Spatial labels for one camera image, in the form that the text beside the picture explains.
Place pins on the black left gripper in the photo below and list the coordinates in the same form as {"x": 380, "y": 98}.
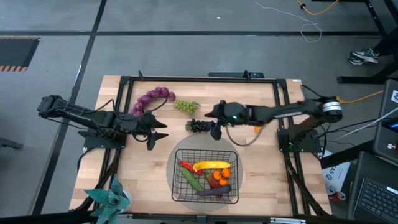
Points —
{"x": 144, "y": 126}

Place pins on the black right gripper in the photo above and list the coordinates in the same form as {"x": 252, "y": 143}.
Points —
{"x": 233, "y": 113}

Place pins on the black grape bunch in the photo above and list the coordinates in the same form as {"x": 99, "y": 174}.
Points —
{"x": 199, "y": 126}

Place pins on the green grape bunch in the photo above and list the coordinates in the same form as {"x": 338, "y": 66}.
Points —
{"x": 186, "y": 106}

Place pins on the purple grape bunch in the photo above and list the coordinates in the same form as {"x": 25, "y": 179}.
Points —
{"x": 152, "y": 93}

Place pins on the red pepper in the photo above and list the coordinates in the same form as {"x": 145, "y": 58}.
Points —
{"x": 188, "y": 166}

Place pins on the yellow banana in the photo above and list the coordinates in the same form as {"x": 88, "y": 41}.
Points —
{"x": 211, "y": 165}

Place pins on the green cucumber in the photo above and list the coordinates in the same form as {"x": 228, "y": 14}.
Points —
{"x": 192, "y": 182}

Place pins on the purple eggplant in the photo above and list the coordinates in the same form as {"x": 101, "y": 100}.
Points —
{"x": 217, "y": 190}

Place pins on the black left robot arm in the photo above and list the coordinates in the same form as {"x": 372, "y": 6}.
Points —
{"x": 87, "y": 119}

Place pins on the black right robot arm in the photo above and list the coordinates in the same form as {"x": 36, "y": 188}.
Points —
{"x": 295, "y": 109}

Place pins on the round grey mat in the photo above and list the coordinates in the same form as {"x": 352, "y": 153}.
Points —
{"x": 199, "y": 140}

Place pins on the teal paper pinwheel plant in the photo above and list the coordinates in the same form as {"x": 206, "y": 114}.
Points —
{"x": 110, "y": 200}

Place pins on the white cardboard box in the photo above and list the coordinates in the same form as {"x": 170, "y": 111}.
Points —
{"x": 335, "y": 174}

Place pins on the silver drink can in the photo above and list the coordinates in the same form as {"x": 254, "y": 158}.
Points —
{"x": 331, "y": 190}

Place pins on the black stand foot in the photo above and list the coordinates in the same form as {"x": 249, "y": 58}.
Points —
{"x": 11, "y": 143}

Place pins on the red drink can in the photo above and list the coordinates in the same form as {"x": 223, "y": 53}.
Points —
{"x": 340, "y": 196}

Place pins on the person's shoe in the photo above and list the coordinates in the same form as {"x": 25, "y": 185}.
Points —
{"x": 363, "y": 56}

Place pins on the black hazard-striped floor mat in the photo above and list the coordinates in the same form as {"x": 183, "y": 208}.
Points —
{"x": 15, "y": 53}

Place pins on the dark monitor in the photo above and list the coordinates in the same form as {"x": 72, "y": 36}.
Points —
{"x": 384, "y": 130}

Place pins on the black laptop keyboard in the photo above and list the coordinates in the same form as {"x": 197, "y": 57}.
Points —
{"x": 376, "y": 199}

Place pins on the person's leg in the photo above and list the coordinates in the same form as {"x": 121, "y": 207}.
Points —
{"x": 388, "y": 43}

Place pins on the black aluminium table frame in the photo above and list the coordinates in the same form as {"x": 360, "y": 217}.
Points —
{"x": 202, "y": 80}

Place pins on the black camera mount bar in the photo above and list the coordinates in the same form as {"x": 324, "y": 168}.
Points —
{"x": 236, "y": 75}

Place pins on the black desk frame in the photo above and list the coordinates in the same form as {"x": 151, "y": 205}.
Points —
{"x": 357, "y": 80}

